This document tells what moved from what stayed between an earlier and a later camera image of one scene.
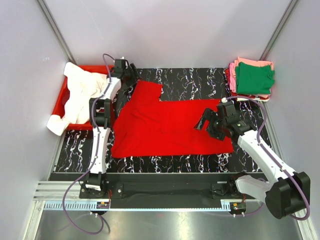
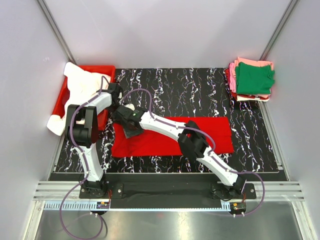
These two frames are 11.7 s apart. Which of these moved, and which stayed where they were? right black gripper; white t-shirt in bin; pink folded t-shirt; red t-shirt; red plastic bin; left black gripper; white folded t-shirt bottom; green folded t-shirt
Moved: right black gripper; left black gripper; red t-shirt
Stayed: green folded t-shirt; white t-shirt in bin; red plastic bin; white folded t-shirt bottom; pink folded t-shirt
